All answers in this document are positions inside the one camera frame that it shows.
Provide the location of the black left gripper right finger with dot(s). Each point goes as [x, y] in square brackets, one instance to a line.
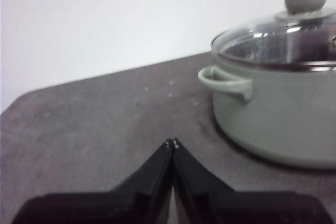
[223, 205]

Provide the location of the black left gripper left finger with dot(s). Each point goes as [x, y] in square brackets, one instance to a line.
[118, 205]

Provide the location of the pale green electric steamer pot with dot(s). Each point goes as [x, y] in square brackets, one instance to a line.
[275, 116]

